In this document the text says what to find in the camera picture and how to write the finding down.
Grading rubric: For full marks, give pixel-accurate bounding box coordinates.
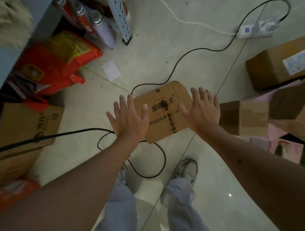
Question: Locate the red plastic bag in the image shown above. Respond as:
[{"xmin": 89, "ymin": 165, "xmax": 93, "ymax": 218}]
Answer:
[{"xmin": 23, "ymin": 95, "xmax": 50, "ymax": 113}]

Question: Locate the red spray can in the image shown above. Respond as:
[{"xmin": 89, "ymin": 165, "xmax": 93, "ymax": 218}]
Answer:
[
  {"xmin": 53, "ymin": 0, "xmax": 79, "ymax": 24},
  {"xmin": 71, "ymin": 1, "xmax": 98, "ymax": 39}
]

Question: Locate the person's trouser leg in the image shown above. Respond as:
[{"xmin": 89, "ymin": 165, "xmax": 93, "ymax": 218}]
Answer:
[
  {"xmin": 162, "ymin": 178, "xmax": 210, "ymax": 231},
  {"xmin": 95, "ymin": 183, "xmax": 139, "ymax": 231}
]

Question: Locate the person's left forearm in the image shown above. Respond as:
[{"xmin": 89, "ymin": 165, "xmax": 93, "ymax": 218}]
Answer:
[{"xmin": 0, "ymin": 137, "xmax": 146, "ymax": 231}]

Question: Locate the person's right grey shoe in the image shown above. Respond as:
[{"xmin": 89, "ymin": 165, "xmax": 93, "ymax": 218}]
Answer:
[{"xmin": 171, "ymin": 159, "xmax": 199, "ymax": 189}]

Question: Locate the person's left hand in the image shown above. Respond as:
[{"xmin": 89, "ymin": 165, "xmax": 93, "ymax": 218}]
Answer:
[{"xmin": 106, "ymin": 94, "xmax": 150, "ymax": 141}]

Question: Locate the lavender spray can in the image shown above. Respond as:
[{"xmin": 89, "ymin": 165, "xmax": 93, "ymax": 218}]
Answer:
[{"xmin": 90, "ymin": 10, "xmax": 117, "ymax": 50}]

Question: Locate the pink box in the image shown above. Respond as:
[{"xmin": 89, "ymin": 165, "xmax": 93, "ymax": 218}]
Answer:
[{"xmin": 269, "ymin": 133, "xmax": 305, "ymax": 165}]

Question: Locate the person's right trouser leg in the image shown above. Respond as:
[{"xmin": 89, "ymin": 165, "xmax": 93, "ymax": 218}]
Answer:
[{"xmin": 162, "ymin": 178, "xmax": 210, "ymax": 231}]

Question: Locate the person's right forearm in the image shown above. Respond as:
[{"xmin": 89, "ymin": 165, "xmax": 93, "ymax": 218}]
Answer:
[{"xmin": 195, "ymin": 126, "xmax": 305, "ymax": 231}]

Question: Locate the cardboard box with white label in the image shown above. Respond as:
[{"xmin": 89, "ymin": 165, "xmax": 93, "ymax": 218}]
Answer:
[{"xmin": 245, "ymin": 36, "xmax": 305, "ymax": 91}]

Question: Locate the person's left trouser leg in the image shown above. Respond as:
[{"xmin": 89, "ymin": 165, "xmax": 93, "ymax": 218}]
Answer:
[{"xmin": 95, "ymin": 183, "xmax": 139, "ymax": 231}]

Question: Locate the person's left grey shoe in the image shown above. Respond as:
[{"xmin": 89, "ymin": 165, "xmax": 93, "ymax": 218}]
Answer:
[{"xmin": 116, "ymin": 164, "xmax": 129, "ymax": 186}]

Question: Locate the grey cabinet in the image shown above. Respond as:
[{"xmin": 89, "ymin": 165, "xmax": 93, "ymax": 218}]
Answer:
[{"xmin": 0, "ymin": 0, "xmax": 63, "ymax": 89}]

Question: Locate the thick black cable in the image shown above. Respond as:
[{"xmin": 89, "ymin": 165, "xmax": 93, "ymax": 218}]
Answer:
[{"xmin": 0, "ymin": 128, "xmax": 166, "ymax": 179}]

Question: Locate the small plain cardboard box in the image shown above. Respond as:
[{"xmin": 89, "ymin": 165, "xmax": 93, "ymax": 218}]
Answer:
[{"xmin": 219, "ymin": 100, "xmax": 270, "ymax": 137}]

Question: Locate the red and yellow sack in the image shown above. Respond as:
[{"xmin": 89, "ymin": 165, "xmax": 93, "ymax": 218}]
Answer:
[{"xmin": 14, "ymin": 30, "xmax": 103, "ymax": 96}]

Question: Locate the person's right hand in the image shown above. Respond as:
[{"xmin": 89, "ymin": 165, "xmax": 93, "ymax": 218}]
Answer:
[{"xmin": 177, "ymin": 87, "xmax": 221, "ymax": 137}]

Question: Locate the taped printed cardboard box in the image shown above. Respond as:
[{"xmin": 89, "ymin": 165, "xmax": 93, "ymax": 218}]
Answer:
[{"xmin": 132, "ymin": 80, "xmax": 195, "ymax": 145}]

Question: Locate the flat brown cardboard box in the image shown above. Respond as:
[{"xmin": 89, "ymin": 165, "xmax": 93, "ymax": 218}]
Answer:
[{"xmin": 0, "ymin": 149, "xmax": 43, "ymax": 186}]

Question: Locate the plain brown cardboard box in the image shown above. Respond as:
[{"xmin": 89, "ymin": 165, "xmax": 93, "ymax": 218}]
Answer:
[{"xmin": 269, "ymin": 83, "xmax": 305, "ymax": 141}]

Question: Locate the person's grey shoe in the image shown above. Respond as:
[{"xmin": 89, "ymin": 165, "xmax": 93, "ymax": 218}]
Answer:
[
  {"xmin": 116, "ymin": 164, "xmax": 129, "ymax": 186},
  {"xmin": 171, "ymin": 159, "xmax": 199, "ymax": 189}
]

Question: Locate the white cable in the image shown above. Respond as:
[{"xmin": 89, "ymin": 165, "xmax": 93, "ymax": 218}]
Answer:
[{"xmin": 159, "ymin": 0, "xmax": 237, "ymax": 36}]

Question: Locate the thin black cable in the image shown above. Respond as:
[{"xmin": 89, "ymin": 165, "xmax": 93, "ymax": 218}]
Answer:
[{"xmin": 131, "ymin": 0, "xmax": 291, "ymax": 96}]

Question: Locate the large printed cardboard box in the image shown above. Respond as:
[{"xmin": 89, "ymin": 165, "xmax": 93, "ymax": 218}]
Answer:
[{"xmin": 0, "ymin": 102, "xmax": 65, "ymax": 160}]

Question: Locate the white paper sheet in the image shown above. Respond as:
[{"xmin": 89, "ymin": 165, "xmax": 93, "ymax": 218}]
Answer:
[{"xmin": 102, "ymin": 60, "xmax": 122, "ymax": 82}]

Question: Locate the orange packet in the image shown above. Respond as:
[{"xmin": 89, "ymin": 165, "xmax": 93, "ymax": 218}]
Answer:
[{"xmin": 0, "ymin": 177, "xmax": 40, "ymax": 213}]

